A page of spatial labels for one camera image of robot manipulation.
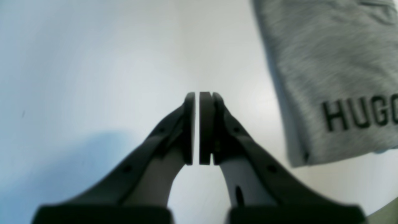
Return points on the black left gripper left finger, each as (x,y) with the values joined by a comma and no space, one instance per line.
(138,189)

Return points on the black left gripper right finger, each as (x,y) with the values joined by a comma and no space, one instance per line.
(261,190)

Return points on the grey T-shirt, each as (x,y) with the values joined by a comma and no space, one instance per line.
(334,67)

